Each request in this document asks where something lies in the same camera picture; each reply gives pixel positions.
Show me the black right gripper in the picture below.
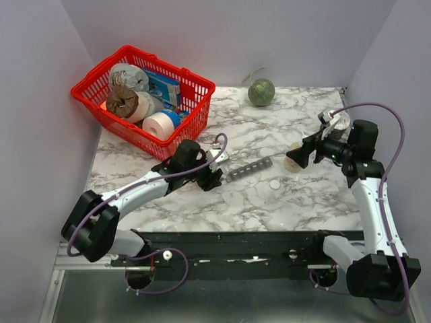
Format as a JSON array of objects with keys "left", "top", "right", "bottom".
[{"left": 287, "top": 124, "right": 354, "bottom": 168}]

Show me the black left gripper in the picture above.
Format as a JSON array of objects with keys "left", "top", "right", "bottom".
[{"left": 183, "top": 151, "right": 223, "bottom": 192}]

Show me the grey weekly pill organizer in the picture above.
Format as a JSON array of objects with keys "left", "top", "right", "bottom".
[{"left": 226, "top": 157, "right": 273, "bottom": 183}]

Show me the white bottle cap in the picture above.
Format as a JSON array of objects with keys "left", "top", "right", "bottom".
[{"left": 269, "top": 180, "right": 281, "bottom": 190}]

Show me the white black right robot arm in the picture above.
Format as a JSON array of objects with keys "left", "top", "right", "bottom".
[{"left": 286, "top": 120, "right": 421, "bottom": 301}]

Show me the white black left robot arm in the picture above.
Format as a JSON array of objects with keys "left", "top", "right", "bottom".
[{"left": 61, "top": 139, "right": 223, "bottom": 266}]

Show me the cream lotion pump bottle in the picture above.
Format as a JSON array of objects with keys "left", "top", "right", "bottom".
[{"left": 284, "top": 132, "right": 307, "bottom": 173}]

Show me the green netted melon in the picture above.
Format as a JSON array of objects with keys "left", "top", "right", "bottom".
[{"left": 242, "top": 67, "right": 275, "bottom": 107}]

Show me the white toilet roll blue wrap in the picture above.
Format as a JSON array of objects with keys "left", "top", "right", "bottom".
[{"left": 142, "top": 110, "right": 181, "bottom": 141}]

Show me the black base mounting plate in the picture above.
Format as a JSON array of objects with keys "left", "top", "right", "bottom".
[{"left": 111, "top": 230, "right": 332, "bottom": 281}]

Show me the red plastic shopping basket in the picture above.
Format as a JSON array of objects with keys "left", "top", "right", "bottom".
[{"left": 71, "top": 45, "right": 216, "bottom": 160}]

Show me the blue white cardboard box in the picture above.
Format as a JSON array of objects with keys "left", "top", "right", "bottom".
[{"left": 143, "top": 68, "right": 182, "bottom": 106}]

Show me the brown wrapped toilet roll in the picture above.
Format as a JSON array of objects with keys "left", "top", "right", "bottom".
[{"left": 105, "top": 85, "right": 150, "bottom": 124}]

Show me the grey wrapped toilet roll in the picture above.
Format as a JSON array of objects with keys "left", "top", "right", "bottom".
[{"left": 108, "top": 63, "right": 150, "bottom": 92}]

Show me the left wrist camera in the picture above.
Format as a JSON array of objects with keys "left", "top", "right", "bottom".
[{"left": 206, "top": 145, "right": 229, "bottom": 172}]

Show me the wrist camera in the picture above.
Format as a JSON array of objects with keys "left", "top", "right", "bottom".
[
  {"left": 317, "top": 108, "right": 341, "bottom": 140},
  {"left": 206, "top": 145, "right": 229, "bottom": 172}
]

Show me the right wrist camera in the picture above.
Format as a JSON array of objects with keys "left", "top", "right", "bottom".
[{"left": 317, "top": 108, "right": 341, "bottom": 140}]

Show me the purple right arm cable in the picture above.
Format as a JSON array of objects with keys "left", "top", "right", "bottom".
[{"left": 308, "top": 102, "right": 411, "bottom": 316}]

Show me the aluminium rail frame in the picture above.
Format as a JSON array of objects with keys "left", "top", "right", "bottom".
[{"left": 39, "top": 242, "right": 426, "bottom": 322}]

